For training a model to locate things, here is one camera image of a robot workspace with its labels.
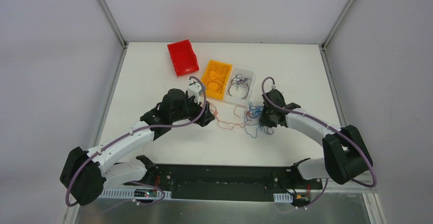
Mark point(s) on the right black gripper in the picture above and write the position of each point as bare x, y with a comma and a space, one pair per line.
267, 116

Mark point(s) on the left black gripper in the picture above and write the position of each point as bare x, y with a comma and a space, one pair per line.
203, 115

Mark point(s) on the yellow plastic bin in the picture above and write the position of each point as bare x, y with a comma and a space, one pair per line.
215, 78

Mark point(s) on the white plastic bin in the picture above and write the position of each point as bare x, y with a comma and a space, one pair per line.
239, 87

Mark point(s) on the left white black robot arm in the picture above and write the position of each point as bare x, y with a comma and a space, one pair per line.
86, 173

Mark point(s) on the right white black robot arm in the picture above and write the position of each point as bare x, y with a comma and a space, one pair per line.
345, 155

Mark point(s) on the red plastic bin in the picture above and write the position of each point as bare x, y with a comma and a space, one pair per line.
183, 57

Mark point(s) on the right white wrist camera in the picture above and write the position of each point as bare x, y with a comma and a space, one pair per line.
273, 87

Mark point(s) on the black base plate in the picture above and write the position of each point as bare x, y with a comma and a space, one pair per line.
226, 183

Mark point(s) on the right white cable duct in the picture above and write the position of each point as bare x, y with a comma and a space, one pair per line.
282, 198

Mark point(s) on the white cable duct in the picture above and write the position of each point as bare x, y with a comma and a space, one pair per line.
135, 193
282, 198

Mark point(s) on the left white cable duct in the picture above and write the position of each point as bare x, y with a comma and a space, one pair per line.
135, 193

